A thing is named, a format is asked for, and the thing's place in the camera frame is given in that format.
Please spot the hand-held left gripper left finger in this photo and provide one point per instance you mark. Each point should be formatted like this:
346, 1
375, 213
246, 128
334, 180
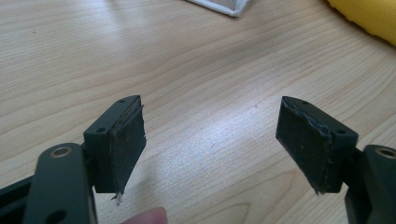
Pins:
116, 149

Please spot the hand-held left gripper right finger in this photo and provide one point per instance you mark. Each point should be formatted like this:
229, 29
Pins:
314, 146

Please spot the yellow rounded object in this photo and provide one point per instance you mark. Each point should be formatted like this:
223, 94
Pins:
369, 15

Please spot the white framed flat object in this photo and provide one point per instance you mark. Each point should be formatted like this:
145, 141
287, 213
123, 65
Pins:
222, 5

